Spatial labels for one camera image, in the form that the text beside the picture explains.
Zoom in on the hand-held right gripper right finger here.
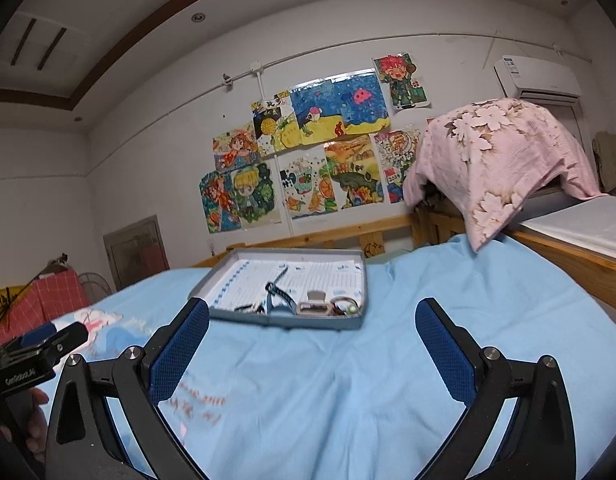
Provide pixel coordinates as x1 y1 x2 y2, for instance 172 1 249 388
414 297 576 480

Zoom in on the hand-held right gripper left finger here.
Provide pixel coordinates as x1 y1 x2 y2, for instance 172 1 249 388
45 297 211 480

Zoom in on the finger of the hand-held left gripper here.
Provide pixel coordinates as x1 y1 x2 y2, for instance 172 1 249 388
18 322 87 368
3 324 59 351

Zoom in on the grey cardboard box lid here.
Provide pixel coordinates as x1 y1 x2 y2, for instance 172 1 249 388
188 247 369 332

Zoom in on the light blue smartwatch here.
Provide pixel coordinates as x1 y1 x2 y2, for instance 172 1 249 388
264 267 296 316

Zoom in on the person's left hand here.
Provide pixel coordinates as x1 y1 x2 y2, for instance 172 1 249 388
25 389 51 458

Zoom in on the red checked cloth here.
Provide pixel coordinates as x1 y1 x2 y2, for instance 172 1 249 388
0 269 92 346

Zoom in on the grey floor fan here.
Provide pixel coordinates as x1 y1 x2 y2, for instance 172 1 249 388
78 272 113 307

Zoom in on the light blue printed blanket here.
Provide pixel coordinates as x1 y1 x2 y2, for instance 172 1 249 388
38 232 616 480

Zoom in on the beige hair claw clip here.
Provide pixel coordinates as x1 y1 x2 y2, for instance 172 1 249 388
298 291 331 317

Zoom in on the orange-haired character drawing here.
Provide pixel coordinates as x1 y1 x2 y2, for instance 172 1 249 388
199 172 239 234

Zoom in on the wooden bed headboard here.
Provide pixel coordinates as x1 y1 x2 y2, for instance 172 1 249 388
190 212 421 268

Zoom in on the blond character drawing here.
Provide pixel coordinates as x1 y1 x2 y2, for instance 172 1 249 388
230 162 283 228

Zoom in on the white mattress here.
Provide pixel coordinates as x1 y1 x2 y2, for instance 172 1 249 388
520 195 616 263

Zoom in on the pink floral cloth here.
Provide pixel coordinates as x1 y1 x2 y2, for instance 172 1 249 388
403 99 609 253

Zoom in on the orange landscape drawing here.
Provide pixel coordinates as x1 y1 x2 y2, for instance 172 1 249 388
324 135 384 209

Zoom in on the doodle calendar drawing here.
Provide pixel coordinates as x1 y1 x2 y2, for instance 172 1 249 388
373 129 421 204

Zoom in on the turtle drawing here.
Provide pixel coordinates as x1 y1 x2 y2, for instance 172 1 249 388
279 152 339 220

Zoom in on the mermaid girl drawing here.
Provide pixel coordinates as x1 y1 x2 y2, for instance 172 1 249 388
212 123 261 171

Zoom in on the yellow fish drawing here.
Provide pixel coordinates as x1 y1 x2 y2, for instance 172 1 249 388
251 91 301 156

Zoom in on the olive cloth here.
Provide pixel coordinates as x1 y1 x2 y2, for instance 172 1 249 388
592 131 616 194

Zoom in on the blue sea drawing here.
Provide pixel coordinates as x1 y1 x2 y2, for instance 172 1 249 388
289 74 392 141

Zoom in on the red-haired character drawing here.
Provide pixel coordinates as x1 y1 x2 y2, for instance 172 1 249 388
372 52 432 111

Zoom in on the ceiling air vent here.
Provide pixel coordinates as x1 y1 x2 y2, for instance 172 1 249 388
10 17 69 72

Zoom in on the white air conditioner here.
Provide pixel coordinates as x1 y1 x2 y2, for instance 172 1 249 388
493 55 583 106

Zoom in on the small brown wall door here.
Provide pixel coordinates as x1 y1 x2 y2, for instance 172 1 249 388
103 215 170 291

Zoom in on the wooden bed frame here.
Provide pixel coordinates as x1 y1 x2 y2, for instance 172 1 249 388
505 185 616 317

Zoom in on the white wall cable conduit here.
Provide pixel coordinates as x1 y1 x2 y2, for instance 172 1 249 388
223 30 589 98

